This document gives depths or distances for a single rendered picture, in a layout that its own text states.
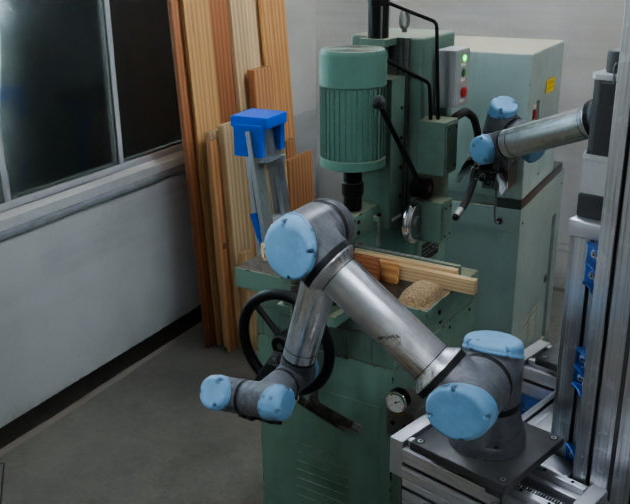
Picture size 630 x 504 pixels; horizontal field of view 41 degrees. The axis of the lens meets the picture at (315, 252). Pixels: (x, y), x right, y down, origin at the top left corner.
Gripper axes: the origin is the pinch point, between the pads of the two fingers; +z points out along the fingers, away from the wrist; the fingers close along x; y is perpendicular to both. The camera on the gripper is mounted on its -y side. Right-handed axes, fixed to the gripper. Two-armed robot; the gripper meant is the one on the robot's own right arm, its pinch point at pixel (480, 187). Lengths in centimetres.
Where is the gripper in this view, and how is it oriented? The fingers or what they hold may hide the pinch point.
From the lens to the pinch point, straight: 259.4
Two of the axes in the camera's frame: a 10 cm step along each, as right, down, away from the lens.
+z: -0.4, 6.2, 7.9
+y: -3.4, 7.3, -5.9
